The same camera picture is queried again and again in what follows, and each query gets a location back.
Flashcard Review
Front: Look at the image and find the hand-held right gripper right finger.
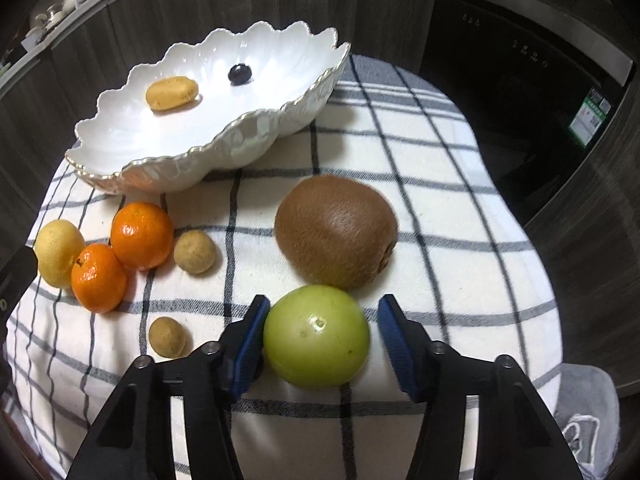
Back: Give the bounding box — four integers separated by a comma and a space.
377, 294, 586, 480

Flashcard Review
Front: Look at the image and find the white checked cloth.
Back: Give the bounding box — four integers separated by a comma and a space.
2, 55, 563, 480

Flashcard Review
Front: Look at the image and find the yellow lemon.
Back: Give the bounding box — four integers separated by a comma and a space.
33, 220, 87, 289

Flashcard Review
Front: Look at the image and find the green label sticker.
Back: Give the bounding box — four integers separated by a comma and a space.
570, 87, 613, 148

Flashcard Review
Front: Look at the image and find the tan oblong fruit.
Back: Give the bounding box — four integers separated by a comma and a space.
145, 76, 200, 112

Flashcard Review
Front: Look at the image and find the small brown longan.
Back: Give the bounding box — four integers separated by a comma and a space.
173, 230, 217, 275
148, 316, 188, 358

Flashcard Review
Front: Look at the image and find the brown kiwi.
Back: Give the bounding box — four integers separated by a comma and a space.
274, 176, 399, 291

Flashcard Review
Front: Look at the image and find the white scalloped ceramic bowl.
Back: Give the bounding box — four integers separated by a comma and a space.
65, 21, 352, 195

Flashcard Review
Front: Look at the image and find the orange mandarin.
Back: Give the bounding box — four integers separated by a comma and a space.
110, 202, 175, 271
71, 243, 129, 314

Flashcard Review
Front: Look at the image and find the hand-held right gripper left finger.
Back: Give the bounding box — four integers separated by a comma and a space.
65, 294, 272, 480

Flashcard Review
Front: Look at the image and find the black built-in dishwasher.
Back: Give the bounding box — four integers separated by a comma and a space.
417, 0, 636, 231

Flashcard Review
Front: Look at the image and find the green jujube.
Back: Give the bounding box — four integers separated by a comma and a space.
263, 284, 371, 389

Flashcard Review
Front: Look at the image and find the grey slipper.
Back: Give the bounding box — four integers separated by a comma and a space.
552, 362, 621, 480

